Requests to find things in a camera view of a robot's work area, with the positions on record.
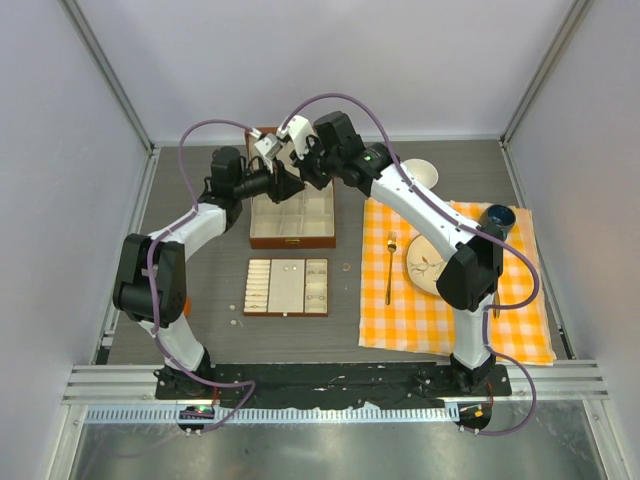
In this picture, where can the yellow checkered cloth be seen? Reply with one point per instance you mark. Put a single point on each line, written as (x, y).
(419, 322)

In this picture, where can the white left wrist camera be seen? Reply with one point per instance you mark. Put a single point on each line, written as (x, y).
(265, 145)

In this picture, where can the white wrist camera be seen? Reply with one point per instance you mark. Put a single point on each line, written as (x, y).
(265, 145)
(294, 132)

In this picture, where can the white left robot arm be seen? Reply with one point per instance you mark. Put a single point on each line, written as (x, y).
(151, 286)

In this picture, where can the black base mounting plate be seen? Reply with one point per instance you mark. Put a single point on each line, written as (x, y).
(332, 386)

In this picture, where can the brown open jewelry box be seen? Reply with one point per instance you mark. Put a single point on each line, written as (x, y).
(304, 221)

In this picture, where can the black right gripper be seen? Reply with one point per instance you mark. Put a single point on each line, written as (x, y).
(305, 174)

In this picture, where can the orange upturned bowl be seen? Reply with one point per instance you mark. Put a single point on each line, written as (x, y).
(187, 307)

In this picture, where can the white ceramic bowl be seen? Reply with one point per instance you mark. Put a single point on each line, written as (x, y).
(421, 171)

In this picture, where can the gold fork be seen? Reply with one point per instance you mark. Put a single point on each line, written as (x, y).
(391, 248)

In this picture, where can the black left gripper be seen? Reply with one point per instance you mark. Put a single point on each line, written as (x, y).
(283, 184)

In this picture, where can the brown jewelry tray insert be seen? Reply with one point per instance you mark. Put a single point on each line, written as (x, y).
(271, 291)

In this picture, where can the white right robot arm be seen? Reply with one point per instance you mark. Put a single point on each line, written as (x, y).
(330, 148)

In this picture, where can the white slotted cable duct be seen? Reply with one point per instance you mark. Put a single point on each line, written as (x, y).
(199, 415)

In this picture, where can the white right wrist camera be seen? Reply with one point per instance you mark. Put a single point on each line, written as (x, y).
(294, 132)

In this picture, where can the gold knife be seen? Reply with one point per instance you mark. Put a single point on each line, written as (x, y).
(496, 302)

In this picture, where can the decorated ceramic plate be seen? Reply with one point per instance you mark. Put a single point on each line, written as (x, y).
(424, 265)

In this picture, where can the dark blue mug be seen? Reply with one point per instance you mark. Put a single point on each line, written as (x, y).
(500, 215)

